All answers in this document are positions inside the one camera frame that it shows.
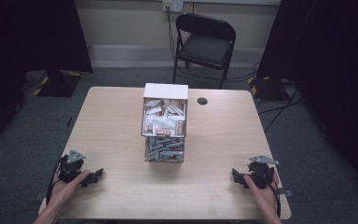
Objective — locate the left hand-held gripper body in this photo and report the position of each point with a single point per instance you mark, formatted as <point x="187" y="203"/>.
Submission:
<point x="71" y="168"/>

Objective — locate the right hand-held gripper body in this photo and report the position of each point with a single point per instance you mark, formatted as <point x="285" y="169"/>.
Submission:
<point x="262" y="174"/>

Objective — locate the person's right hand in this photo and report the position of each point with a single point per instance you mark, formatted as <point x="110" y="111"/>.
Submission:
<point x="262" y="197"/>

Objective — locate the person's left hand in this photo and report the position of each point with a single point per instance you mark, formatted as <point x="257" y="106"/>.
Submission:
<point x="62" y="190"/>

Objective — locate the black stand base yellow tape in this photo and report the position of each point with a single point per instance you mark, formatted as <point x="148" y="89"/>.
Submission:
<point x="57" y="84"/>
<point x="268" y="88"/>

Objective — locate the pile of white brown packets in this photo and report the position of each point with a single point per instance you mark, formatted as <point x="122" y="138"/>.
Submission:
<point x="164" y="119"/>

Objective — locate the clear drawer box white top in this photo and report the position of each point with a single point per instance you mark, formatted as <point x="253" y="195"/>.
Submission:
<point x="166" y="90"/>

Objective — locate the black curtain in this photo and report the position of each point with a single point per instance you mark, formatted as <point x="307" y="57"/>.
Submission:
<point x="28" y="46"/>
<point x="332" y="62"/>

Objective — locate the black folding chair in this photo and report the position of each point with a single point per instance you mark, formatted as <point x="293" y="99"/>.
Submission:
<point x="205" y="46"/>

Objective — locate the white wall socket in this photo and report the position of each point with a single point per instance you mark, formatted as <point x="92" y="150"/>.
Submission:
<point x="172" y="5"/>

